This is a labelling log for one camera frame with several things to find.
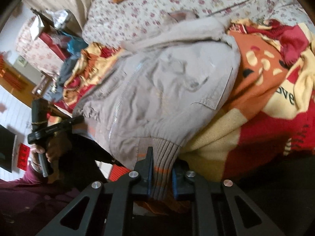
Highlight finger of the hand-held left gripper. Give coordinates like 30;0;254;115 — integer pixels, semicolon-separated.
63;116;84;129

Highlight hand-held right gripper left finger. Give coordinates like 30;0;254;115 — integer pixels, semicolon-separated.
37;147;154;236

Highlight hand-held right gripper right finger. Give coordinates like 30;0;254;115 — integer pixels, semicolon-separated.
172;163;283;236

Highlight beige zip jacket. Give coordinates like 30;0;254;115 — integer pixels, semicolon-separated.
72;10;242;201

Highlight person's left forearm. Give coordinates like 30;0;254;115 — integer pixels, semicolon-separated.
0;161;53;192

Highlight person's left hand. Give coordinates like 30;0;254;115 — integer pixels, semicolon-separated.
31;131;67;173

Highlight dark cloth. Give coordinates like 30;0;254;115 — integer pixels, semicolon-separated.
58;128;125;177

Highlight wooden door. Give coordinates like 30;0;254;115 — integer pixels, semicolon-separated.
0;53;35;92

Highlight red paper sign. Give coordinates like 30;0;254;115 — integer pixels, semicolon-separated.
19;143;32;171

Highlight black flat object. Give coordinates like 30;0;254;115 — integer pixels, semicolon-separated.
0;125;18;173

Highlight grey blue cloth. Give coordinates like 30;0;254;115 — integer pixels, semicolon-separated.
57;55;83;85

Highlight floral furniture cover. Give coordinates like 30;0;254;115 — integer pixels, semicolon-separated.
14;17;67;72

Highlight teal bag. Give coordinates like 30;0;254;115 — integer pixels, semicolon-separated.
66;36;89;55

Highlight white paper bag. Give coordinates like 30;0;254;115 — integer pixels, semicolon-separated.
29;15;45;40

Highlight person's maroon clothing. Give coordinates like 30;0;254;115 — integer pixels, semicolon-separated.
0;178;85;236

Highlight silver foil bag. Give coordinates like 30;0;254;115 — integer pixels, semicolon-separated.
52;9;72;29

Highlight red orange printed blanket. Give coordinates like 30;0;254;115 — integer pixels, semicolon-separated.
61;18;315;183

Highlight floral quilt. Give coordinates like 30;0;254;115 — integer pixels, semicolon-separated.
82;0;311;51

